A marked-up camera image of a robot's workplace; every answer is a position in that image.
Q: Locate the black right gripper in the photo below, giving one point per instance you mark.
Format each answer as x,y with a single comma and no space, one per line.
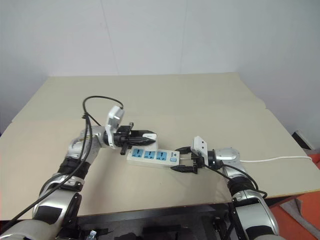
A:
197,165

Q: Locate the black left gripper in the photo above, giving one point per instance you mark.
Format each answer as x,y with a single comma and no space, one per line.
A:
123,138

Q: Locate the white charger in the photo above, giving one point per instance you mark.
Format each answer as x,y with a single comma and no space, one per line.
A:
153,144

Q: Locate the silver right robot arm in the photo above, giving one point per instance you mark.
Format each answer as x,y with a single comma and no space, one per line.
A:
252,212

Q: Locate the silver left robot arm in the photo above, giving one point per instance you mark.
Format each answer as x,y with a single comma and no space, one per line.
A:
57,200

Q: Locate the white power strip blue sockets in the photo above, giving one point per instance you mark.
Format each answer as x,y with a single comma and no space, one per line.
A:
150,156

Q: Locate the silver metal clamp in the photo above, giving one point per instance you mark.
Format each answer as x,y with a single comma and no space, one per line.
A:
92,234

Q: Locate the black and white box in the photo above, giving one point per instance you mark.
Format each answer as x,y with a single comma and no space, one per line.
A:
303,140

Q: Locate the grey cloth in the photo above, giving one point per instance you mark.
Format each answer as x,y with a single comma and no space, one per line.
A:
300,207

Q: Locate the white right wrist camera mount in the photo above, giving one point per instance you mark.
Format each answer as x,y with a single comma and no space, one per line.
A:
200,146

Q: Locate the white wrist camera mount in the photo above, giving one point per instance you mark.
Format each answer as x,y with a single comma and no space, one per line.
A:
114,119
200,146

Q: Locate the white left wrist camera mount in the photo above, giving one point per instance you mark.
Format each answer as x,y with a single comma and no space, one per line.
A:
114,119

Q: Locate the black table frame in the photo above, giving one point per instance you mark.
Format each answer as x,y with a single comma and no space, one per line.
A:
150,215

